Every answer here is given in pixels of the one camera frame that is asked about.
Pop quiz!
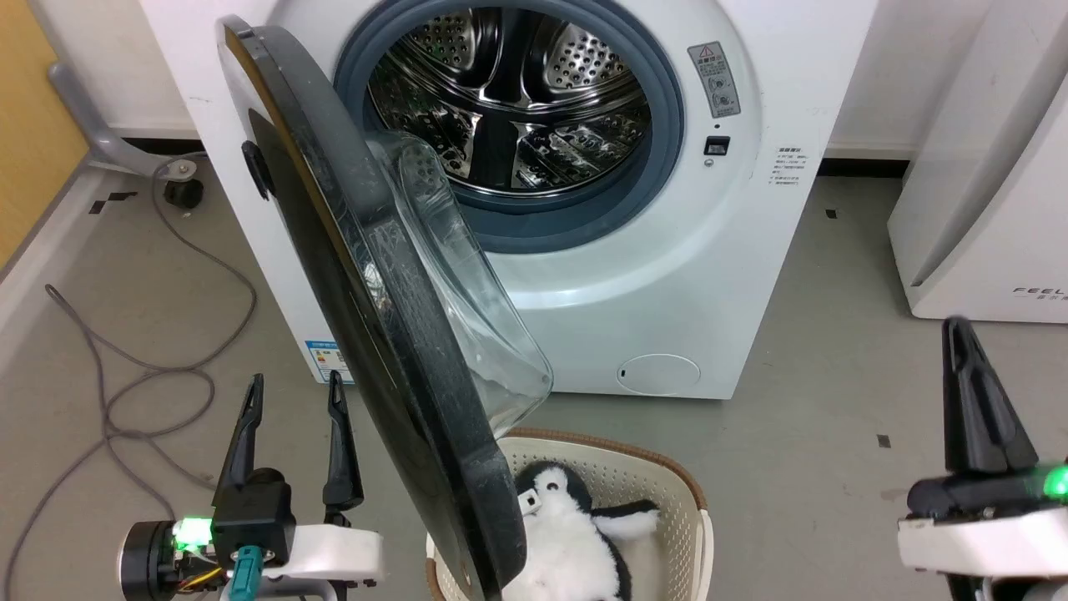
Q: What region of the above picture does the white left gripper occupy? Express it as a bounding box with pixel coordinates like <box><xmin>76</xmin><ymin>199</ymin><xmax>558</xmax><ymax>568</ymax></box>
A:
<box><xmin>215</xmin><ymin>371</ymin><xmax>386</xmax><ymax>601</ymax></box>

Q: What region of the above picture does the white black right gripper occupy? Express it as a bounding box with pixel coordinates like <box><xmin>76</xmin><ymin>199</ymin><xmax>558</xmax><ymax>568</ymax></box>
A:
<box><xmin>897</xmin><ymin>316</ymin><xmax>1068</xmax><ymax>578</ymax></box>

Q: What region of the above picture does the black round glass washer door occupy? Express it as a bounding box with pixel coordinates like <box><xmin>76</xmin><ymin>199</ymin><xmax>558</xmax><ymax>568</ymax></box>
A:
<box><xmin>215</xmin><ymin>15</ymin><xmax>554</xmax><ymax>601</ymax></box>

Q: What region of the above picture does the white front-load washing machine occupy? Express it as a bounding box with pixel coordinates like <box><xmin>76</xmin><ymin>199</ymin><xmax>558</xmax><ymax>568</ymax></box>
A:
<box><xmin>138</xmin><ymin>0</ymin><xmax>881</xmax><ymax>400</ymax></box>

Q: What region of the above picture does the grey rubber door gasket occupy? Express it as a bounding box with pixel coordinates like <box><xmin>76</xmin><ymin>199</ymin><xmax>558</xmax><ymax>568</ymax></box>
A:
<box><xmin>334</xmin><ymin>0</ymin><xmax>685</xmax><ymax>255</ymax></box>

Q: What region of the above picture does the blue energy label sticker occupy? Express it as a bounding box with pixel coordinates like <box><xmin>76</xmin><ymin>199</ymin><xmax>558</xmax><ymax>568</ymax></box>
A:
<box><xmin>305</xmin><ymin>339</ymin><xmax>355</xmax><ymax>385</ymax></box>

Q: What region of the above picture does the white appliance with lettering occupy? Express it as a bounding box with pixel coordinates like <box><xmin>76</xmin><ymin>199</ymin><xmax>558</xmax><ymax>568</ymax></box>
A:
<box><xmin>887</xmin><ymin>0</ymin><xmax>1068</xmax><ymax>324</ymax></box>

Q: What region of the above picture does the black white penguin plush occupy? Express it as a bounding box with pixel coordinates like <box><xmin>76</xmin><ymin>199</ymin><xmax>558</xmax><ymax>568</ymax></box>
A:
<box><xmin>501</xmin><ymin>461</ymin><xmax>662</xmax><ymax>601</ymax></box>

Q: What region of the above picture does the small printed text label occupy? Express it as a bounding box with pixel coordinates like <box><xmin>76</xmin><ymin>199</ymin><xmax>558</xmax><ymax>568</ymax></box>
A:
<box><xmin>772</xmin><ymin>146</ymin><xmax>806</xmax><ymax>186</ymax></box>

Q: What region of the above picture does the cream plastic laundry basket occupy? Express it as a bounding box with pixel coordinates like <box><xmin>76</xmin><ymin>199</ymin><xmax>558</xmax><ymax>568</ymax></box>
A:
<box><xmin>426</xmin><ymin>428</ymin><xmax>714</xmax><ymax>601</ymax></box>

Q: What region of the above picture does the round white filter cover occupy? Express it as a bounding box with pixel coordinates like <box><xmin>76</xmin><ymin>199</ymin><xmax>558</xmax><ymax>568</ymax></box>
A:
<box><xmin>617</xmin><ymin>354</ymin><xmax>702</xmax><ymax>396</ymax></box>

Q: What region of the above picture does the grey metal stand leg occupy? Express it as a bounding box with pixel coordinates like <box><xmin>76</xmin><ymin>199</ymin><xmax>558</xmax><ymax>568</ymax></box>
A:
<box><xmin>48</xmin><ymin>60</ymin><xmax>201</xmax><ymax>180</ymax></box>

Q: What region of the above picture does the yellow wooden panel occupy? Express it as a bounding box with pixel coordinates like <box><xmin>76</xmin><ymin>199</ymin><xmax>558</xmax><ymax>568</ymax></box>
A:
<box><xmin>0</xmin><ymin>0</ymin><xmax>91</xmax><ymax>272</ymax></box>

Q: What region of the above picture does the stainless steel perforated drum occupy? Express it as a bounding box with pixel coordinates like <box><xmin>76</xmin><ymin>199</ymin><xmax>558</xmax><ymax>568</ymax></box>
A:
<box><xmin>367</xmin><ymin>7</ymin><xmax>652</xmax><ymax>198</ymax></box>

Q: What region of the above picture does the grey warning sticker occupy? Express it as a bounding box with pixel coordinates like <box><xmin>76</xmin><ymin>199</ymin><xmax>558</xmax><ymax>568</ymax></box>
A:
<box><xmin>688</xmin><ymin>42</ymin><xmax>742</xmax><ymax>119</ymax></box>

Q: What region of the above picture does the teal cable plug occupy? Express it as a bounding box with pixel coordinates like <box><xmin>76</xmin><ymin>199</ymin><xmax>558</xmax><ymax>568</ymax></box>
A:
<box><xmin>232</xmin><ymin>547</ymin><xmax>261</xmax><ymax>600</ymax></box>

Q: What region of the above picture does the grey floor cable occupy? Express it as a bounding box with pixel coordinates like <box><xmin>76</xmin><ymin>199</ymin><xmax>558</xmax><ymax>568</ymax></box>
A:
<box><xmin>0</xmin><ymin>154</ymin><xmax>258</xmax><ymax>601</ymax></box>

